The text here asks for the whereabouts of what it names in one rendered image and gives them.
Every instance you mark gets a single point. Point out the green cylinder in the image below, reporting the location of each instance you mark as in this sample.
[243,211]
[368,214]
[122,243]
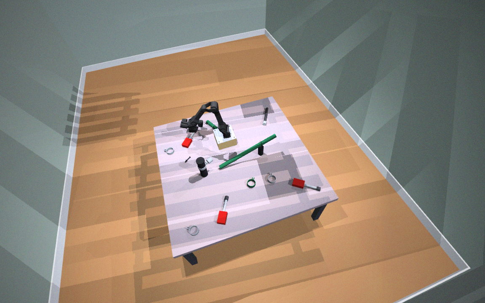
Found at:
[247,151]
[211,124]

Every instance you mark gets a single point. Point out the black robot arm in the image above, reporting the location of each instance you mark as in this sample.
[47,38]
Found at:
[193,121]

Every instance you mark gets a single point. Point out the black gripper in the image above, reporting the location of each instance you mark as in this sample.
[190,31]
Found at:
[200,122]

